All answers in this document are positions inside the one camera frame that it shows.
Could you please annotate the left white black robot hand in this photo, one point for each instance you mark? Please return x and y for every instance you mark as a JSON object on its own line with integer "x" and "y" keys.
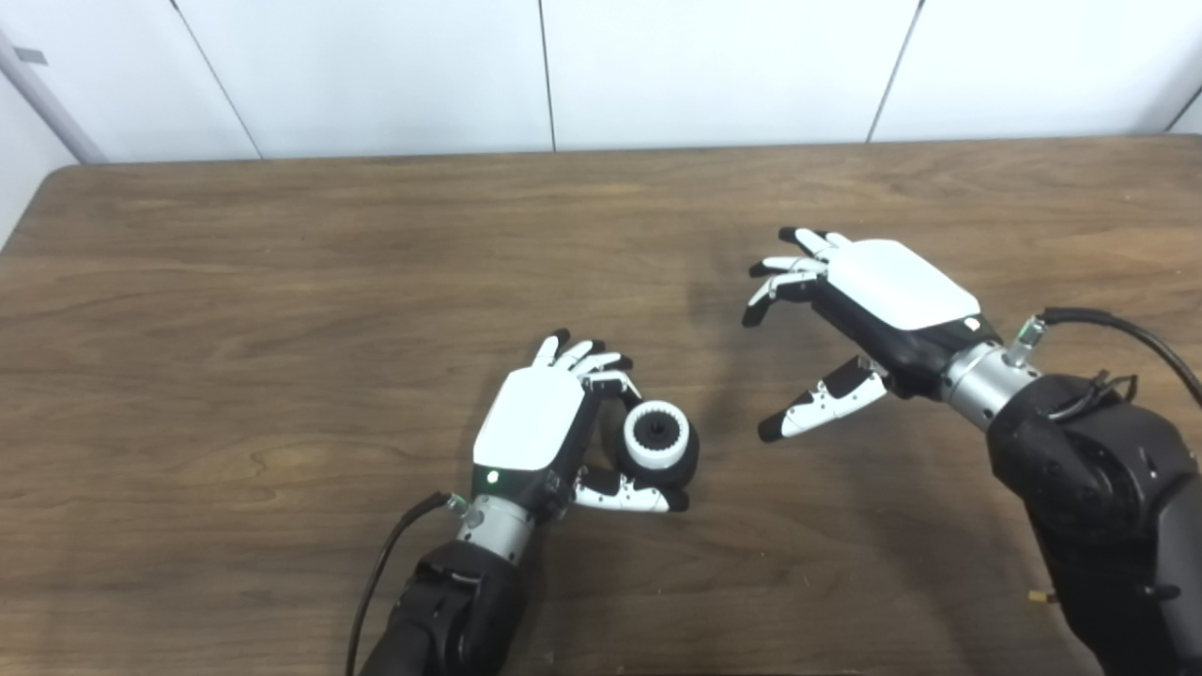
{"x": 526, "y": 418}

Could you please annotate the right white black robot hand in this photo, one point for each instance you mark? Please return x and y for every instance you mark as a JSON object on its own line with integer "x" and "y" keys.
{"x": 901, "y": 282}

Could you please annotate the round black part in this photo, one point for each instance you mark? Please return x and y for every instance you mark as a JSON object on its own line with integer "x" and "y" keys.
{"x": 685, "y": 474}

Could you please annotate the grey wall corner trim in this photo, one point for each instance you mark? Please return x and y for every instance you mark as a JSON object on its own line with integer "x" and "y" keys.
{"x": 47, "y": 99}

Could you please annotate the small grey wall tag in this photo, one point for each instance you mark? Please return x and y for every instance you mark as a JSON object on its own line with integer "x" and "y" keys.
{"x": 30, "y": 55}

